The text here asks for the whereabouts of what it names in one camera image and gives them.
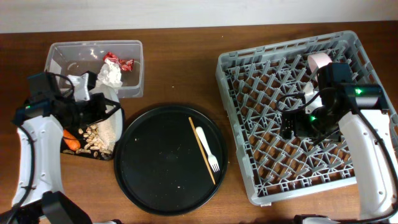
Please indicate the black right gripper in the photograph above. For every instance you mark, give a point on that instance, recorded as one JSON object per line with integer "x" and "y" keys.
{"x": 298, "y": 129}

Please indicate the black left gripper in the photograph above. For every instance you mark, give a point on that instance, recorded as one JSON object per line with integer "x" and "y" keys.
{"x": 102, "y": 105}

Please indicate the pink bowl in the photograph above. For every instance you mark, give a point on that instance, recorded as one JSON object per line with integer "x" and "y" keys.
{"x": 316, "y": 61}

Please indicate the orange carrot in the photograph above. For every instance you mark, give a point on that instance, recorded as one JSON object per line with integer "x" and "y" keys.
{"x": 71, "y": 141}

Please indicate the peanut shells pile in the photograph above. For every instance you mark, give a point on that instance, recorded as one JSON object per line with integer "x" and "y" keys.
{"x": 90, "y": 144}

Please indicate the white tissue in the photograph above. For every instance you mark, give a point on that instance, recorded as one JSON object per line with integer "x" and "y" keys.
{"x": 110, "y": 74}

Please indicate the pile of white rice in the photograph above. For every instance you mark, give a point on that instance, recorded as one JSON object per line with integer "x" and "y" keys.
{"x": 107, "y": 135}

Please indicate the grey plate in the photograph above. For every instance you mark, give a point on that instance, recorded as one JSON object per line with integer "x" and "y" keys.
{"x": 116, "y": 118}

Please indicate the red snack wrapper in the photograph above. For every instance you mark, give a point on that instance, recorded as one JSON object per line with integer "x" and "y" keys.
{"x": 125, "y": 65}

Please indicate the white plastic fork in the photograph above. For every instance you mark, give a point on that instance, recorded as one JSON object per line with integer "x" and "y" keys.
{"x": 212, "y": 160}

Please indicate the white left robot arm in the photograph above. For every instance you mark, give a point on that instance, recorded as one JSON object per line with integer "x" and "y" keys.
{"x": 40, "y": 139}

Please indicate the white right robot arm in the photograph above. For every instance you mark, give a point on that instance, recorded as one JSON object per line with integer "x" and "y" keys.
{"x": 358, "y": 113}

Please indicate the clear plastic waste bin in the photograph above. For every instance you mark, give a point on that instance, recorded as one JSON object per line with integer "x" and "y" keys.
{"x": 75, "y": 58}

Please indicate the grey dishwasher rack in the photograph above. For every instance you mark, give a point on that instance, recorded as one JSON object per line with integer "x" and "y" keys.
{"x": 251, "y": 83}

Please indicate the white label on bin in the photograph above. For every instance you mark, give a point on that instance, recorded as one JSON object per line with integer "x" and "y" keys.
{"x": 55, "y": 67}

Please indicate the black rectangular tray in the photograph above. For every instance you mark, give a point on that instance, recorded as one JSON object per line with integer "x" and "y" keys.
{"x": 95, "y": 141}

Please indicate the round black serving tray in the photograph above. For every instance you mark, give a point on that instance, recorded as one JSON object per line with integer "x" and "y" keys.
{"x": 158, "y": 163}

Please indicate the wooden chopstick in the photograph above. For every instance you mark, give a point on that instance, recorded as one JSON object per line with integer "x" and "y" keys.
{"x": 202, "y": 150}

